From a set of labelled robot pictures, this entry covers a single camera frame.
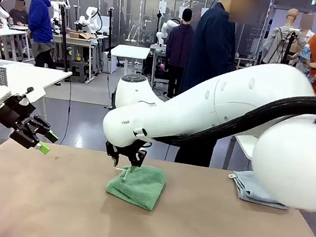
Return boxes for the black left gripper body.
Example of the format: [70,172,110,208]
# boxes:
[0,83,45,151]

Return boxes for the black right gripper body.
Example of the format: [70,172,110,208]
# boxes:
[111,137,146,161]

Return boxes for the green towel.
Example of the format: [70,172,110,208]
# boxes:
[103,160,168,213]

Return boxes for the light blue towel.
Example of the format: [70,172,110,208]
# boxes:
[224,168,292,211]

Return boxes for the white table with rounded corners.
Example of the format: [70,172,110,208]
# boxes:
[222,131,260,175]
[0,61,73,146]

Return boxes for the grey plastic step stool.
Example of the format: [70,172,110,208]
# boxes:
[66,59,90,85]

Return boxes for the long white work table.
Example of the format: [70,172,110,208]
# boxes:
[0,23,36,64]

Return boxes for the white box cabinet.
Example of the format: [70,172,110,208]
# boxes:
[99,51,120,75]

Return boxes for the white metal workbench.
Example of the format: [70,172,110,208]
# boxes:
[52,31,108,84]

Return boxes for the white robot bench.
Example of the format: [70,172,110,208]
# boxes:
[143,43,176,91]

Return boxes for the computer case coloured lights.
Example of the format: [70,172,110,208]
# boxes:
[153,55,172,81]

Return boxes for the person in blue hoodie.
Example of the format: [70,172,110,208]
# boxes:
[9,0,67,70]

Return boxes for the person in black t-shirt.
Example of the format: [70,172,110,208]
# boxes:
[8,0,33,28]

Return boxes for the white standing desk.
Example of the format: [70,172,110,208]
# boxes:
[107,42,152,79]

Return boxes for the open cardboard box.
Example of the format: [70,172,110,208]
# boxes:
[68,30,96,43]

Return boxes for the person in dark purple hoodie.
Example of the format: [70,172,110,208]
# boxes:
[159,6,199,101]

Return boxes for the person in navy jacket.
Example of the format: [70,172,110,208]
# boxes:
[168,0,271,173]

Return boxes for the wooden shoe shelf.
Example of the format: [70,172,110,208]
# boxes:
[231,55,258,72]

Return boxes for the mannequin in grey shirt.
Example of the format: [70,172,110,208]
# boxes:
[258,4,313,71]

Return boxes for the figure in blue floral dress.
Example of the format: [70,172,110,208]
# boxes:
[292,10,316,79]

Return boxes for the black hanging cable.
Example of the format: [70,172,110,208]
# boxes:
[58,78,76,147]

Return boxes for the black tripod with white camera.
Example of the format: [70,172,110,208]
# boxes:
[46,0,80,73]

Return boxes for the black camera stand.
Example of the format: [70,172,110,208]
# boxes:
[101,6,119,60]

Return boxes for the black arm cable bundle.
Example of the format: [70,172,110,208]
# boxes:
[154,71,316,166]

